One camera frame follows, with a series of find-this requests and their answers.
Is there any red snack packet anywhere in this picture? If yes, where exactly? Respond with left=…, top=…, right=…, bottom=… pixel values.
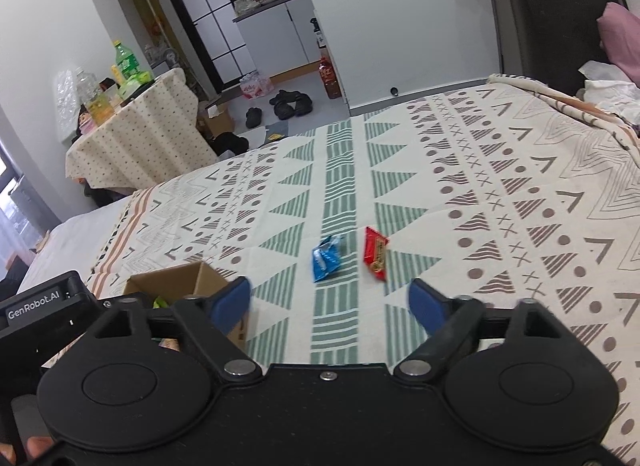
left=363, top=226, right=388, bottom=282

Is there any blue snack packet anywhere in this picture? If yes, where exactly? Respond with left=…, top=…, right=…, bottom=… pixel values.
left=311, top=235, right=342, bottom=283

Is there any person's left hand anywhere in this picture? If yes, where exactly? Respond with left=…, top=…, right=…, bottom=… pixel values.
left=0, top=436, right=54, bottom=465

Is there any brown cardboard box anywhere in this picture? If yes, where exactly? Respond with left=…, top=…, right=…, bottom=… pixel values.
left=122, top=262, right=252, bottom=350

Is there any patterned bed blanket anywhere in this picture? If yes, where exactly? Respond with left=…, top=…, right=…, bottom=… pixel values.
left=41, top=72, right=640, bottom=466

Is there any dotted cream tablecloth table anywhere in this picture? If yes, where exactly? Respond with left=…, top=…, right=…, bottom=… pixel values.
left=65, top=68, right=218, bottom=189

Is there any cardboard box on floor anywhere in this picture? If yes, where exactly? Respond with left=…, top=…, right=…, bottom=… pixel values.
left=198, top=102, right=235, bottom=137

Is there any single black slipper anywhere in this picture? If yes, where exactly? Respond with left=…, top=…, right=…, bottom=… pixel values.
left=245, top=107, right=262, bottom=129

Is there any yellow oil bottle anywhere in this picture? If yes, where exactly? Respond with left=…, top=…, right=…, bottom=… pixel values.
left=75, top=68, right=115, bottom=127

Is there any black slippers pile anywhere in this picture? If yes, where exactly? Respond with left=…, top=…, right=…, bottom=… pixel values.
left=269, top=90, right=314, bottom=120

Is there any red white plastic bag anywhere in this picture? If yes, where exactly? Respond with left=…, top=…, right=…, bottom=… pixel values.
left=240, top=70, right=274, bottom=100

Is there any green soda bottle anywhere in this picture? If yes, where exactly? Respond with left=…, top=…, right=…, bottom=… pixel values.
left=114, top=40, right=153, bottom=84

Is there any red oil bottle on floor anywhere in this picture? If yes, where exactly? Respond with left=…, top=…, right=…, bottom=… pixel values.
left=318, top=56, right=342, bottom=100

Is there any white kitchen cabinet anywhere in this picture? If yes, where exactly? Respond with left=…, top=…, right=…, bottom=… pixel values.
left=235, top=0, right=320, bottom=77

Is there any black framed glass door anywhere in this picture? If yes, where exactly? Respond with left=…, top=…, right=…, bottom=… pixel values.
left=170, top=0, right=255, bottom=93

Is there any pink pillow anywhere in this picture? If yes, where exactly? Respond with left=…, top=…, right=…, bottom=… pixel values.
left=597, top=2, right=640, bottom=85

